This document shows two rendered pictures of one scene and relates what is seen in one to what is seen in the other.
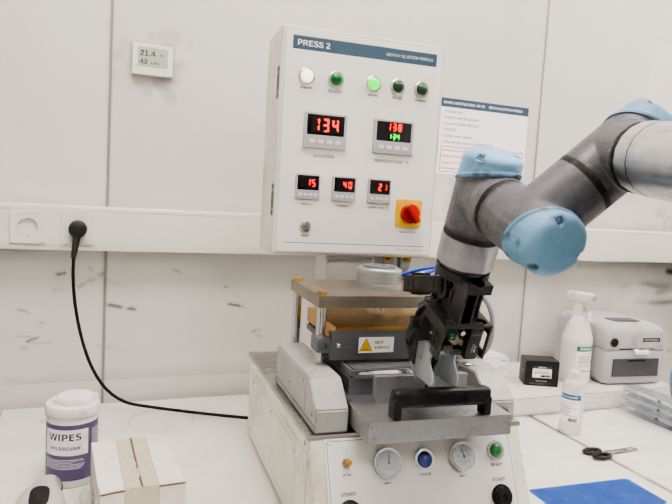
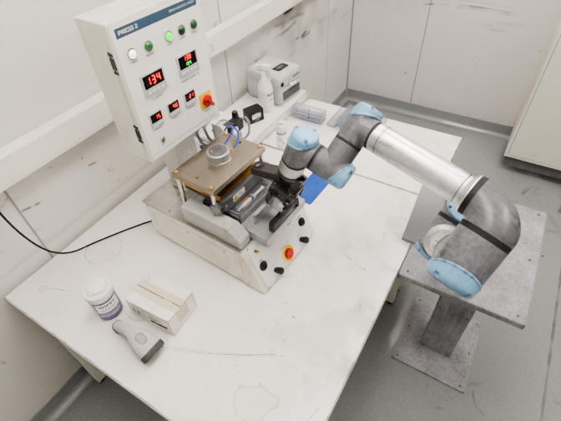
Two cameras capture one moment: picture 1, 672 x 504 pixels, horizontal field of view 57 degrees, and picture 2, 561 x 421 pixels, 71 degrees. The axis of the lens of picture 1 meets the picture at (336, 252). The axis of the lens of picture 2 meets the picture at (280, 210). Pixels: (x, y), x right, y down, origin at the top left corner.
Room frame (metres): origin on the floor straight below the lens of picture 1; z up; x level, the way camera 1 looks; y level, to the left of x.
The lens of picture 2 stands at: (0.10, 0.36, 1.90)
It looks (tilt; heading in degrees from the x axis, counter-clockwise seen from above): 45 degrees down; 325
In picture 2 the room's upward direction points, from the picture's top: 4 degrees counter-clockwise
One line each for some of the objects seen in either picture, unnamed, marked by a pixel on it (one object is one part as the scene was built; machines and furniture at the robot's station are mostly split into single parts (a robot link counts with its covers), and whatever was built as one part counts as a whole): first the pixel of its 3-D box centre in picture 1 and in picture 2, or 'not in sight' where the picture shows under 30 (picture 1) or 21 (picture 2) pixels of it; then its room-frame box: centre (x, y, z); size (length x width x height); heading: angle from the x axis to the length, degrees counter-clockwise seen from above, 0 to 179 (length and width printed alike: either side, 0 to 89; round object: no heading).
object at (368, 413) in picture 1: (399, 384); (251, 202); (0.97, -0.11, 0.97); 0.30 x 0.22 x 0.08; 18
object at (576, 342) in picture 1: (578, 336); (265, 87); (1.68, -0.68, 0.92); 0.09 x 0.08 x 0.25; 35
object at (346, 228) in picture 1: (349, 204); (171, 107); (1.24, -0.02, 1.25); 0.33 x 0.16 x 0.64; 108
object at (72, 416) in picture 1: (72, 436); (103, 299); (1.03, 0.44, 0.82); 0.09 x 0.09 x 0.15
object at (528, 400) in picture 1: (518, 386); (244, 124); (1.67, -0.52, 0.77); 0.84 x 0.30 x 0.04; 112
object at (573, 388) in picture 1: (572, 401); (281, 134); (1.40, -0.57, 0.82); 0.05 x 0.05 x 0.14
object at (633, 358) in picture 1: (608, 344); (274, 79); (1.78, -0.81, 0.88); 0.25 x 0.20 x 0.17; 16
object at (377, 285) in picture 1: (381, 298); (217, 159); (1.11, -0.09, 1.08); 0.31 x 0.24 x 0.13; 108
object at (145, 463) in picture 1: (135, 488); (162, 302); (0.92, 0.29, 0.80); 0.19 x 0.13 x 0.09; 22
